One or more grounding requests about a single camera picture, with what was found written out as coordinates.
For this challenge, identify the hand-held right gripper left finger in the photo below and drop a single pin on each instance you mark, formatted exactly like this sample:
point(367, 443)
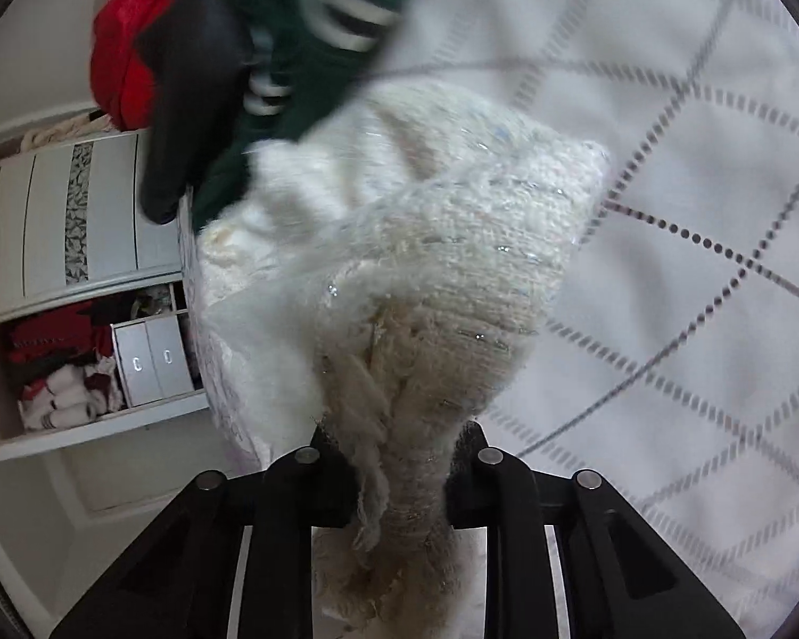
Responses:
point(319, 479)

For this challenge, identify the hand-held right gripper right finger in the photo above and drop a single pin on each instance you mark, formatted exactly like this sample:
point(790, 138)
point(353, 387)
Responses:
point(469, 479)

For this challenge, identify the white knitted sweater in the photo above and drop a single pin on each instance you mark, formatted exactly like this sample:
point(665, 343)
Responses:
point(399, 259)

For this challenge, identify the pile of folded clothes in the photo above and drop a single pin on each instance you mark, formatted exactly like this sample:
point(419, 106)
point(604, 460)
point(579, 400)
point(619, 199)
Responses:
point(60, 366)

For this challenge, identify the grey drawer box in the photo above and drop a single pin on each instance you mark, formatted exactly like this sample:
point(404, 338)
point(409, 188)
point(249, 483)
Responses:
point(153, 363)

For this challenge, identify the white quilted bedspread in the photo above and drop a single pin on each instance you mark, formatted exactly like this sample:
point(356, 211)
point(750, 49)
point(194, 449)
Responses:
point(639, 213)

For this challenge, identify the white wardrobe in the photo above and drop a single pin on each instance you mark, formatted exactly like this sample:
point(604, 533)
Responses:
point(66, 266)

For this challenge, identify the black garment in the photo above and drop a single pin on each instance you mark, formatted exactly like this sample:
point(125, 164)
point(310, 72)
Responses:
point(189, 93)

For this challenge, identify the green striped sweater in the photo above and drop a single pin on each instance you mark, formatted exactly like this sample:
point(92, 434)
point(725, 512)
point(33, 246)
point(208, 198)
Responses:
point(299, 60)

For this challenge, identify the red garment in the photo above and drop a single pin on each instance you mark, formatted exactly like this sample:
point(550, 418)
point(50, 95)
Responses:
point(130, 40)

